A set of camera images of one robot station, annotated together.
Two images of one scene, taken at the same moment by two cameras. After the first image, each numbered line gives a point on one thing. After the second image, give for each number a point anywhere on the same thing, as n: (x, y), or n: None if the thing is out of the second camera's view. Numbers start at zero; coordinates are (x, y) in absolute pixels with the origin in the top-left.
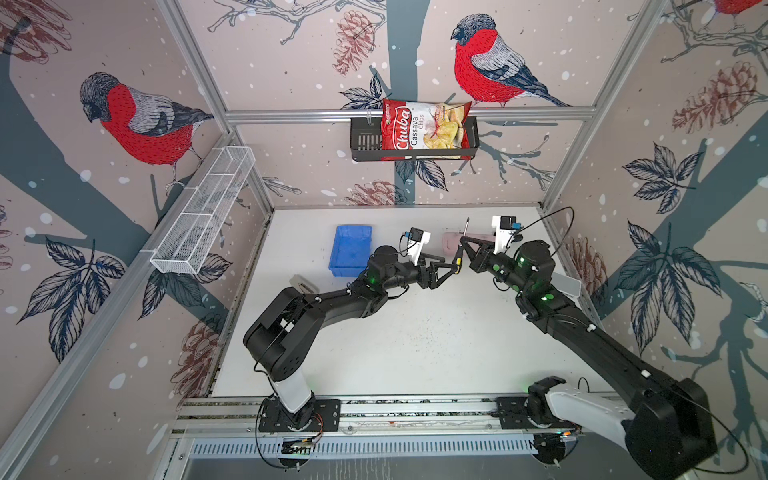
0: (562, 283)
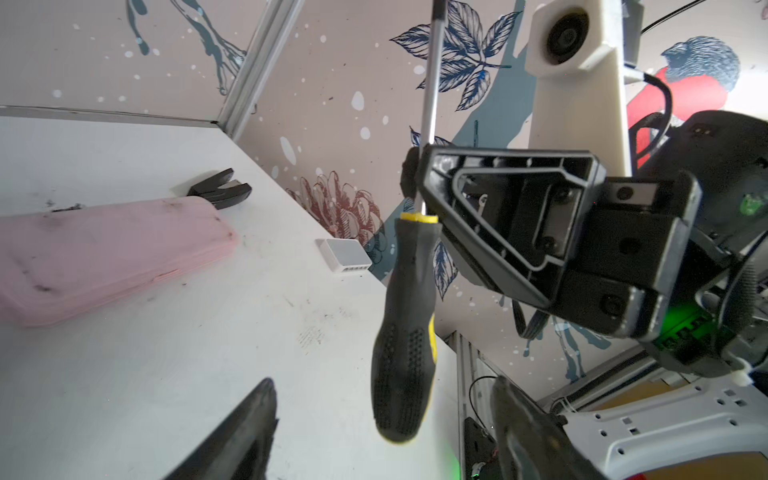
0: (345, 254)
